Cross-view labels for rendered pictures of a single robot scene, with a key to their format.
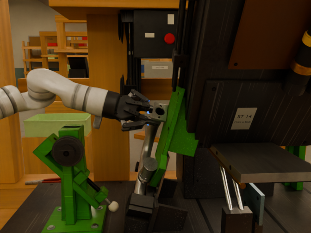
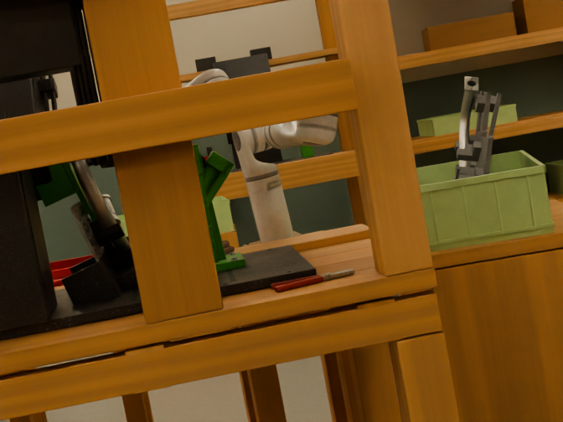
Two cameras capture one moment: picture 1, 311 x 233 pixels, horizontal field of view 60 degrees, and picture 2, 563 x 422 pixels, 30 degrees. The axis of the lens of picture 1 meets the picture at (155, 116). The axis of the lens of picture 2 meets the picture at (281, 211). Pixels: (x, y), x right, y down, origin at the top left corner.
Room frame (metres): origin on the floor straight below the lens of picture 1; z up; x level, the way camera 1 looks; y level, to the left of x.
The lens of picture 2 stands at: (2.92, 0.33, 1.21)
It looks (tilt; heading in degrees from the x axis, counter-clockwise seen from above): 5 degrees down; 179
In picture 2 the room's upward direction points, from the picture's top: 10 degrees counter-clockwise
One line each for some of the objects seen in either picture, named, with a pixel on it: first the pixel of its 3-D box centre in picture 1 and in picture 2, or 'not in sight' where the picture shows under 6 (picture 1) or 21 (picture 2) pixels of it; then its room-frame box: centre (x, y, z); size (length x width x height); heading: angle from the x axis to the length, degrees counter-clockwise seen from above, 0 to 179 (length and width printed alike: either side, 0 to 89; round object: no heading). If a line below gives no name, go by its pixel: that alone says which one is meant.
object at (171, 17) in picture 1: (158, 35); (30, 33); (0.96, -0.01, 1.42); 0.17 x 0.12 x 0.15; 94
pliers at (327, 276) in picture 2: (46, 181); (313, 280); (0.97, 0.42, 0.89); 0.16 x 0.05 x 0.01; 100
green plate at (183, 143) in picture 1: (180, 125); (54, 169); (0.69, -0.07, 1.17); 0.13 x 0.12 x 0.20; 94
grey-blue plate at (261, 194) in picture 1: (251, 212); not in sight; (0.60, -0.24, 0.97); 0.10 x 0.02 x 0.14; 4
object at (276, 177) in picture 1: (241, 148); not in sight; (0.66, -0.22, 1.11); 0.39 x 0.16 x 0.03; 4
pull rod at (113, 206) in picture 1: (108, 201); not in sight; (0.68, 0.13, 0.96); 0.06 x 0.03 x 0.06; 94
